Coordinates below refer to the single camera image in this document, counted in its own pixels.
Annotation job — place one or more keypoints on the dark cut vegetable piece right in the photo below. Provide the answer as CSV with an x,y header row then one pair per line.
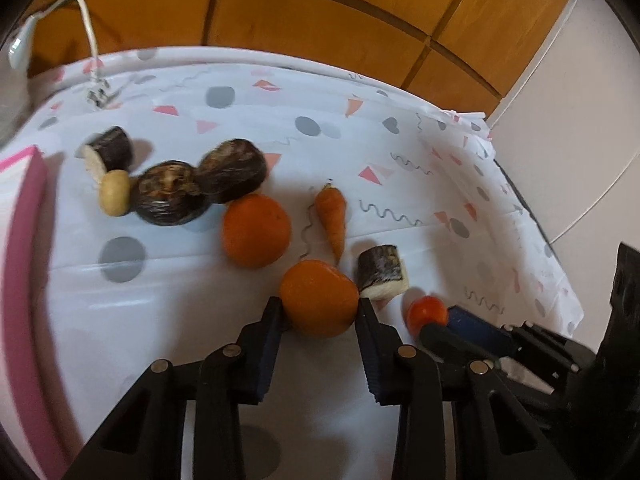
x,y
380,273

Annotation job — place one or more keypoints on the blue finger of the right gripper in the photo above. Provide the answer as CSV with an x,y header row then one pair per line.
x,y
474,329

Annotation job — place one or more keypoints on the orange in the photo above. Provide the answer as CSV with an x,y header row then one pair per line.
x,y
256,231
319,300

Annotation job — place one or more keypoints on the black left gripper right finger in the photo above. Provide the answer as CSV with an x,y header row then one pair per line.
x,y
402,375

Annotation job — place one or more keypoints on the orange on the table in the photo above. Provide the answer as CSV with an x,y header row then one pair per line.
x,y
256,231

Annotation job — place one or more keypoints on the small orange carrot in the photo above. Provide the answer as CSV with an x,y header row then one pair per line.
x,y
331,207

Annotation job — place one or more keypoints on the small yellow potato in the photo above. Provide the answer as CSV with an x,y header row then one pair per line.
x,y
114,195

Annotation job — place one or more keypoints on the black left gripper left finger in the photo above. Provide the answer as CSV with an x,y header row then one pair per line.
x,y
236,374

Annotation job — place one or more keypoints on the dark round vegetable right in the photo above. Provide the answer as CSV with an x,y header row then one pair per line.
x,y
233,169

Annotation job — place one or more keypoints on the dark cut vegetable piece left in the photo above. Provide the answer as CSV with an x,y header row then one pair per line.
x,y
108,151

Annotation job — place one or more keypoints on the dark cut vegetable piece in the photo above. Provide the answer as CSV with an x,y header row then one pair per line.
x,y
108,151
380,273

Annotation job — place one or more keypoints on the dark round vegetable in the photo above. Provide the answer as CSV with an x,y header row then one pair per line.
x,y
167,194
233,169

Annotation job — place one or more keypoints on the small red tomato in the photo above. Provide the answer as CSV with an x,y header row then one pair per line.
x,y
426,310

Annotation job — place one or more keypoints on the wooden panelled headboard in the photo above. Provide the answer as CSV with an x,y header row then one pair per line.
x,y
460,54

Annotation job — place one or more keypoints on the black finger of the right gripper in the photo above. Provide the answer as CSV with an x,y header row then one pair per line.
x,y
452,348

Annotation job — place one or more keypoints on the white patterned tablecloth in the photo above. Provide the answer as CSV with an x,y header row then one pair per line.
x,y
127,311

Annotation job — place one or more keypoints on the dark round vegetable left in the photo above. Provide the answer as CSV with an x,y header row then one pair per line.
x,y
167,194

